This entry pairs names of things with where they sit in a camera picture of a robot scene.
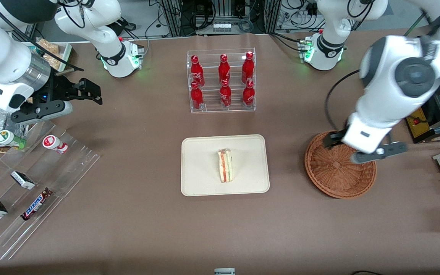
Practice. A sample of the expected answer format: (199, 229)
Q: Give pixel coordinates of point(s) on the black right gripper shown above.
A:
(60, 90)

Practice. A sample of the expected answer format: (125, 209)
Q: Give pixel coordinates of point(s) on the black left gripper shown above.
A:
(332, 139)

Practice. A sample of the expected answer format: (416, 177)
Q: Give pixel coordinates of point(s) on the triangular sandwich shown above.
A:
(225, 166)

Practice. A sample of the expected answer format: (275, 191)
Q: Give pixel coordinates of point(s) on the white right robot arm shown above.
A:
(6, 57)

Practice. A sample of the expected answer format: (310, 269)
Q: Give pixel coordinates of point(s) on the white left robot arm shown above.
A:
(392, 84)

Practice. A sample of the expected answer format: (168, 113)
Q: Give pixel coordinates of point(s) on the brown wicker basket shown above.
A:
(334, 175)

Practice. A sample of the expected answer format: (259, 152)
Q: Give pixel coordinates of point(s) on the white tray with breads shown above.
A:
(54, 53)

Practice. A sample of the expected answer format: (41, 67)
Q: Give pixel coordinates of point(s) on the beige plastic tray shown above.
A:
(201, 168)

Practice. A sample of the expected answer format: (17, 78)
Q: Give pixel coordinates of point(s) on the red white yogurt bottle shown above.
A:
(54, 144)

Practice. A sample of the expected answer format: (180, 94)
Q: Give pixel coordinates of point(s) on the clear acrylic stepped display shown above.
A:
(52, 172)

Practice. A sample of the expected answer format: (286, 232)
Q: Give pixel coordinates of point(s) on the green white yogurt bottle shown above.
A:
(8, 138)

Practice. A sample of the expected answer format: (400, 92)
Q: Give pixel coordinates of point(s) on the clear plastic water bottle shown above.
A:
(0, 121)

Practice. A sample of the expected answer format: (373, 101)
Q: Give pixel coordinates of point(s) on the red cola bottle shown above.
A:
(248, 68)
(196, 70)
(225, 95)
(248, 94)
(196, 97)
(224, 68)

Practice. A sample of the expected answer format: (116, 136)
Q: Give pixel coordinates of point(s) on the clear acrylic bottle rack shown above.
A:
(210, 107)

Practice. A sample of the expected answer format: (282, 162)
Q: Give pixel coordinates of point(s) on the Snickers chocolate bar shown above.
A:
(36, 204)

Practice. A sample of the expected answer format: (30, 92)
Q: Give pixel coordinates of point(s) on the white power strip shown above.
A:
(222, 27)

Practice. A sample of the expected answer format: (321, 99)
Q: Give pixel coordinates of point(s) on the small grey white device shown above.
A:
(224, 271)

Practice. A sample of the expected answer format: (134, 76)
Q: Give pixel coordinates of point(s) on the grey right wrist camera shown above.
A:
(40, 111)

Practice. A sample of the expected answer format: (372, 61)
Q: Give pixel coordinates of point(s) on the aluminium frame equipment rack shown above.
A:
(189, 15)

